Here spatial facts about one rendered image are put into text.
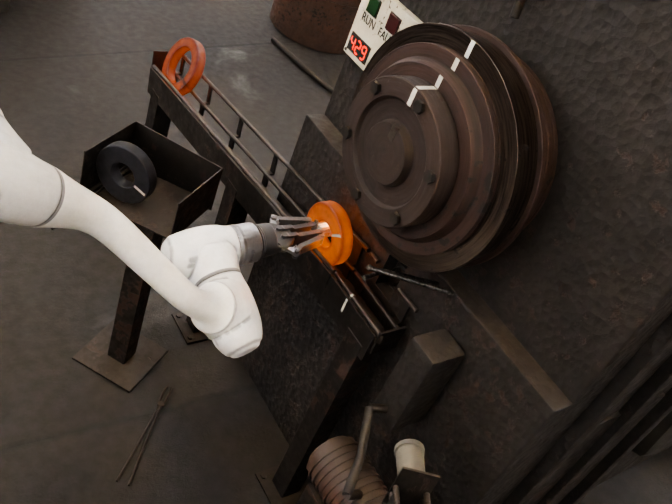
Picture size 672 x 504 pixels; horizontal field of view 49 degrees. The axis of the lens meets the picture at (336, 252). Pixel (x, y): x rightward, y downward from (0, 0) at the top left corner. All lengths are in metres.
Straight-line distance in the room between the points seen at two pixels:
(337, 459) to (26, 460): 0.86
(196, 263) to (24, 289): 1.05
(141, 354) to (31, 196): 1.25
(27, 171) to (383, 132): 0.62
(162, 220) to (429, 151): 0.80
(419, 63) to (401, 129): 0.13
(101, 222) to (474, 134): 0.64
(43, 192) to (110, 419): 1.14
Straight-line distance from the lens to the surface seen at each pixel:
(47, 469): 2.08
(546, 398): 1.45
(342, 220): 1.67
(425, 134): 1.29
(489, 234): 1.32
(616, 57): 1.34
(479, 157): 1.29
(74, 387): 2.23
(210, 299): 1.40
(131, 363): 2.29
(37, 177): 1.14
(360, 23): 1.78
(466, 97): 1.30
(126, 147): 1.81
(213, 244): 1.52
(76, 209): 1.21
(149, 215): 1.85
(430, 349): 1.49
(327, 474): 1.60
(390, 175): 1.35
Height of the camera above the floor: 1.77
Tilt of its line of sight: 37 degrees down
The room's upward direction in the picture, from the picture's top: 24 degrees clockwise
